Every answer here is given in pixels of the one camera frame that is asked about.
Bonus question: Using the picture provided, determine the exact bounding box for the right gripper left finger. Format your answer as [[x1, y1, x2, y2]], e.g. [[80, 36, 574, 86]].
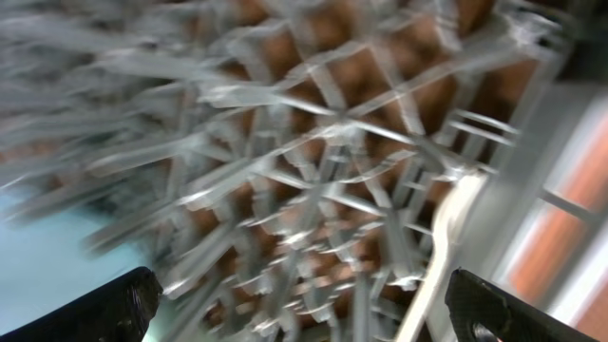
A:
[[1, 266, 162, 342]]

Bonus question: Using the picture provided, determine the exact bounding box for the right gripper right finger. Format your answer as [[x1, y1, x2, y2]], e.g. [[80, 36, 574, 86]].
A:
[[445, 268, 595, 342]]

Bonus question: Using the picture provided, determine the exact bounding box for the light blue plate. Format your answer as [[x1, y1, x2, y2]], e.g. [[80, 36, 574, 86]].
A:
[[1, 189, 146, 333]]

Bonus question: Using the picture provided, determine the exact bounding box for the white plastic spoon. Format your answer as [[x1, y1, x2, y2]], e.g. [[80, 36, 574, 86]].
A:
[[394, 170, 487, 342]]

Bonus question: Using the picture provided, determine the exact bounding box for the grey dishwasher rack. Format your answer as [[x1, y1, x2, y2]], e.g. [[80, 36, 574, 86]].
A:
[[0, 0, 608, 342]]

